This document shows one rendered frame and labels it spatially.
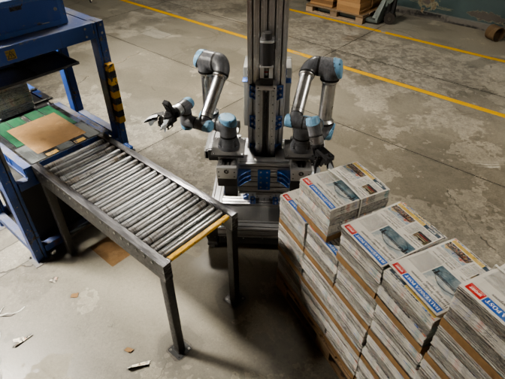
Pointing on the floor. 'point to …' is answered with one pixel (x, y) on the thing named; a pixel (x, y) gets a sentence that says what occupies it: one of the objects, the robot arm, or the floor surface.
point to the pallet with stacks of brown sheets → (361, 7)
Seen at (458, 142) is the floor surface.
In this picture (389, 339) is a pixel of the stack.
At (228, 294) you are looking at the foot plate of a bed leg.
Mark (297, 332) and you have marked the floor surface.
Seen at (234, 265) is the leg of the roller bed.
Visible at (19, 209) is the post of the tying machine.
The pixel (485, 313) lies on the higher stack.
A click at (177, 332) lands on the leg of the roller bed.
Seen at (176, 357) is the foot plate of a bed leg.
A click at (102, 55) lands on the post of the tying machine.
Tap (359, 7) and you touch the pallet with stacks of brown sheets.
